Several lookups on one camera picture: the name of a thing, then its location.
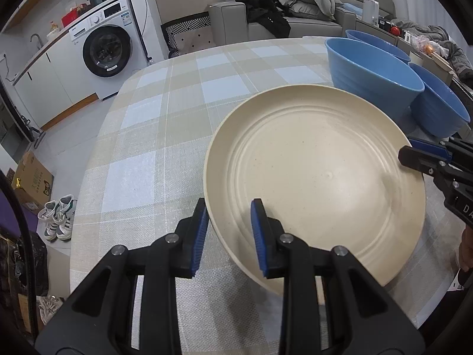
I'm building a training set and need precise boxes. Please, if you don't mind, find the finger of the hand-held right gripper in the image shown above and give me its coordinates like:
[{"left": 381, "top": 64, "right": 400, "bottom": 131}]
[
  {"left": 398, "top": 145, "right": 455, "bottom": 178},
  {"left": 408, "top": 138, "right": 449, "bottom": 156}
]

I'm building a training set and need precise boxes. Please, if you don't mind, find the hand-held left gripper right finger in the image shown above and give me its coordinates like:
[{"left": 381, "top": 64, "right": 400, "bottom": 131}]
[{"left": 250, "top": 199, "right": 425, "bottom": 355}]

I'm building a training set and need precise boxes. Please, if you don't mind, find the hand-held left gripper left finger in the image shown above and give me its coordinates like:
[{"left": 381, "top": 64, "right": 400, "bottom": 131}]
[{"left": 35, "top": 198, "right": 211, "bottom": 355}]

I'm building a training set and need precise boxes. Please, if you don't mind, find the blue bowl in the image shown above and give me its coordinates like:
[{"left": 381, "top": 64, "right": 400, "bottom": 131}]
[
  {"left": 324, "top": 38, "right": 425, "bottom": 111},
  {"left": 408, "top": 63, "right": 471, "bottom": 139},
  {"left": 345, "top": 30, "right": 412, "bottom": 64}
]

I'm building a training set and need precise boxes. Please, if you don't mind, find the cream plate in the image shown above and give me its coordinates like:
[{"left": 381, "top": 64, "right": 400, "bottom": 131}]
[{"left": 203, "top": 84, "right": 427, "bottom": 297}]

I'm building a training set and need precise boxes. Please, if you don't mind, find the grey blanket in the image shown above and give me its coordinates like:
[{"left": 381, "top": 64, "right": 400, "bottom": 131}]
[{"left": 425, "top": 26, "right": 473, "bottom": 78}]

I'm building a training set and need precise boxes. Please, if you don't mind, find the clear plastic bag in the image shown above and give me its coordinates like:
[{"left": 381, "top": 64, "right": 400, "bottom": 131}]
[{"left": 412, "top": 34, "right": 444, "bottom": 58}]

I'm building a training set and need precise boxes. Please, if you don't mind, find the white green sneaker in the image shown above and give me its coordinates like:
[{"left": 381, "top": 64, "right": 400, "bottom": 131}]
[
  {"left": 38, "top": 200, "right": 59, "bottom": 242},
  {"left": 55, "top": 197, "right": 78, "bottom": 241}
]

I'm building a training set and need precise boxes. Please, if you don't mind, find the purple bag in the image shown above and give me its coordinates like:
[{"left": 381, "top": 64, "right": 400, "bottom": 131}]
[{"left": 17, "top": 203, "right": 39, "bottom": 237}]

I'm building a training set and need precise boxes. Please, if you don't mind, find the cardboard box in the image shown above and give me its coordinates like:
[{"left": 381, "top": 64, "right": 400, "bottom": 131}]
[{"left": 11, "top": 150, "right": 55, "bottom": 211}]

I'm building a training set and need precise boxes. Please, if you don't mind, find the black plastic bag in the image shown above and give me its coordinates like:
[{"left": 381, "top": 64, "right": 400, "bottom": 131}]
[{"left": 0, "top": 229, "right": 48, "bottom": 298}]

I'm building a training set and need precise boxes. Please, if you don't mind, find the floor mop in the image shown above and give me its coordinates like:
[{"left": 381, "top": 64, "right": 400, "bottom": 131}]
[{"left": 20, "top": 114, "right": 47, "bottom": 152}]

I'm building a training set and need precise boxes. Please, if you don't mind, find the black white patterned cushion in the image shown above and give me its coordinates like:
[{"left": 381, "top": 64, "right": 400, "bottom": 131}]
[{"left": 161, "top": 13, "right": 215, "bottom": 59}]

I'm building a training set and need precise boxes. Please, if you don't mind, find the white washing machine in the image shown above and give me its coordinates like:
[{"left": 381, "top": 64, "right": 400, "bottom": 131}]
[{"left": 69, "top": 0, "right": 148, "bottom": 100}]

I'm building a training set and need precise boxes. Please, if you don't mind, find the black jacket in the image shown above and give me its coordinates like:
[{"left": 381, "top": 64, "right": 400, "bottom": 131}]
[{"left": 235, "top": 0, "right": 291, "bottom": 38}]

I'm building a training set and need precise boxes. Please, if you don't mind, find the white kitchen base cabinet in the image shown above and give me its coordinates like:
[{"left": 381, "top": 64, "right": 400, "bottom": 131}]
[{"left": 13, "top": 37, "right": 102, "bottom": 130}]

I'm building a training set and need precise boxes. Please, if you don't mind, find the grey sofa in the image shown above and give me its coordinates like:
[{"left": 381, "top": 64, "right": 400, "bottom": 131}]
[{"left": 209, "top": 0, "right": 418, "bottom": 45}]

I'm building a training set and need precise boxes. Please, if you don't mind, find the red box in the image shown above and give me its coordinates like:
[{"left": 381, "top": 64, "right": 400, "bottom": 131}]
[{"left": 61, "top": 7, "right": 86, "bottom": 28}]

